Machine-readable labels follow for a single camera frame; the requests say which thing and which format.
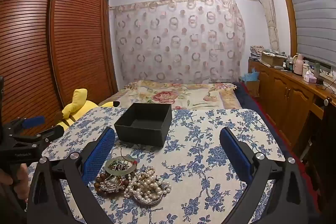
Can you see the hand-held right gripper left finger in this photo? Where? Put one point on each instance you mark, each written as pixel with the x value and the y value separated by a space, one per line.
pixel 99 154

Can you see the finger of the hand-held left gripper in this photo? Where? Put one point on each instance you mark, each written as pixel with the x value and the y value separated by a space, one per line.
pixel 52 133
pixel 32 121

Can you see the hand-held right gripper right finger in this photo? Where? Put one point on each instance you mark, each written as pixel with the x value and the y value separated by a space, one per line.
pixel 236 157

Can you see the pale green jade bangle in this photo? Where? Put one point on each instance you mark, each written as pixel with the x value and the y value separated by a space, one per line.
pixel 109 170

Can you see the black cardboard box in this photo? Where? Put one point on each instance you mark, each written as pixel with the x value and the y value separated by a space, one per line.
pixel 139 134

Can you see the person's left hand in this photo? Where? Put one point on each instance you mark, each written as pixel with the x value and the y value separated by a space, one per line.
pixel 25 182

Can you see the rhinestone brooch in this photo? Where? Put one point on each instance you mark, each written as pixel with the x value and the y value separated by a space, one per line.
pixel 111 186

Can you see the yellow plush toy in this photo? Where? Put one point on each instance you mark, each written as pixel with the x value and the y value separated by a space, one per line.
pixel 78 103

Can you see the blue floral tablecloth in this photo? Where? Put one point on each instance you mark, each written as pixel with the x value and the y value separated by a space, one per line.
pixel 199 174

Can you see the round silver compact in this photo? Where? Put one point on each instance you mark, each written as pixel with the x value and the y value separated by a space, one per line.
pixel 149 202

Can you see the brown cardboard carton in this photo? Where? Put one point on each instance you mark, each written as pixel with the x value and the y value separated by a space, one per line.
pixel 253 88

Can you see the blue plastic bag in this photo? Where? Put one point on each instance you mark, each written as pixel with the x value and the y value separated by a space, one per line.
pixel 250 76

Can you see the long wooden sideboard cabinet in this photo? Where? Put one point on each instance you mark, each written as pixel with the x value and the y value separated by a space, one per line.
pixel 283 87

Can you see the floral bed blanket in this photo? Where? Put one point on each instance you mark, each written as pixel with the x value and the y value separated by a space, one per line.
pixel 170 96

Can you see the brown slatted wooden wardrobe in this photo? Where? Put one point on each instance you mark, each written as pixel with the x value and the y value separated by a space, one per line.
pixel 78 43

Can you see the open cardboard box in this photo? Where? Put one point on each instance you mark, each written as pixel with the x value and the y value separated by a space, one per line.
pixel 273 60

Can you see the stack of books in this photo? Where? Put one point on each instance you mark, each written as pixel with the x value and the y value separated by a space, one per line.
pixel 256 53

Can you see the pink tissue box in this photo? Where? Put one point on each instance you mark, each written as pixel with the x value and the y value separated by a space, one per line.
pixel 310 77

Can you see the pink kettle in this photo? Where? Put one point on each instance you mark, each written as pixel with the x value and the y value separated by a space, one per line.
pixel 298 65

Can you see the circle print curtain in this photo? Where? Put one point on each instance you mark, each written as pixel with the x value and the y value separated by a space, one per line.
pixel 178 40

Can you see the tied cream lace curtain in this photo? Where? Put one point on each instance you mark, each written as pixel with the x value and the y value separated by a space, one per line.
pixel 270 19

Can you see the grey window blind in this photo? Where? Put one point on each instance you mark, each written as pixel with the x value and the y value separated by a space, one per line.
pixel 309 16

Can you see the wooden window frame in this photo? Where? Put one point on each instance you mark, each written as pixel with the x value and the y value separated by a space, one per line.
pixel 286 11

